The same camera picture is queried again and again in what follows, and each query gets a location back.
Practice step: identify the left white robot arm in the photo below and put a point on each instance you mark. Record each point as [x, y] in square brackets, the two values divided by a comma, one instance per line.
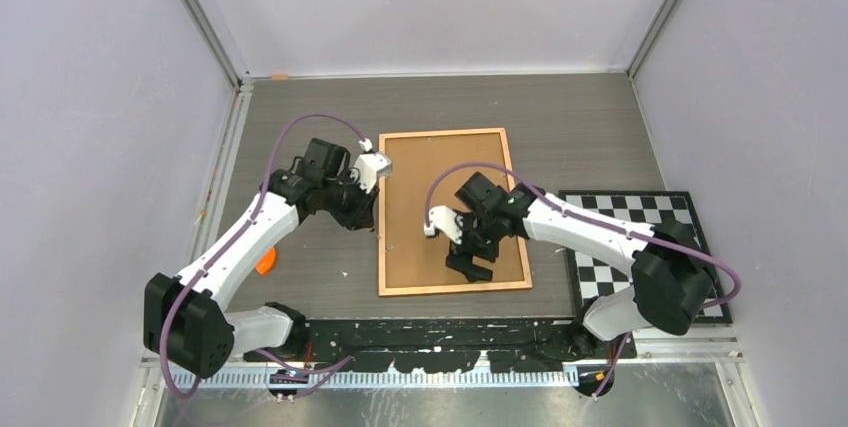
[186, 317]

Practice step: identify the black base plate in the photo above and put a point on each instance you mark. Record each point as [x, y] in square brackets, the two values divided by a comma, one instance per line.
[438, 345]

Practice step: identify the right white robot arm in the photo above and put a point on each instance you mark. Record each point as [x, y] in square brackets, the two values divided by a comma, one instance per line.
[669, 282]

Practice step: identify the orange curved plastic piece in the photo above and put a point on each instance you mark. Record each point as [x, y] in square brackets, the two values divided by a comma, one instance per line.
[267, 262]

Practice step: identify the wooden picture frame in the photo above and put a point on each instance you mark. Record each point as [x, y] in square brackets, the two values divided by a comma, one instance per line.
[416, 209]

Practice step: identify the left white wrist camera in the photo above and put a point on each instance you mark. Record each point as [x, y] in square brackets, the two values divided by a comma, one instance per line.
[370, 166]

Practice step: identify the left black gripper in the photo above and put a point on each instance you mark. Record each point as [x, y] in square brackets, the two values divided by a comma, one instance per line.
[361, 215]

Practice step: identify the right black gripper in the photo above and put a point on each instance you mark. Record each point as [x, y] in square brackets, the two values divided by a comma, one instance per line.
[460, 256]

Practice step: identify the aluminium rail front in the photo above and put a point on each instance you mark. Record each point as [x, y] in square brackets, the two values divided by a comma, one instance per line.
[475, 371]

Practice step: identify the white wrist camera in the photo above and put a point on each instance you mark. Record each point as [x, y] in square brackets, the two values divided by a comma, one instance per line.
[370, 166]
[444, 220]

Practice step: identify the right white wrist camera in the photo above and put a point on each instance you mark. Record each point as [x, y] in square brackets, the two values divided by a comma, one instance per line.
[444, 220]

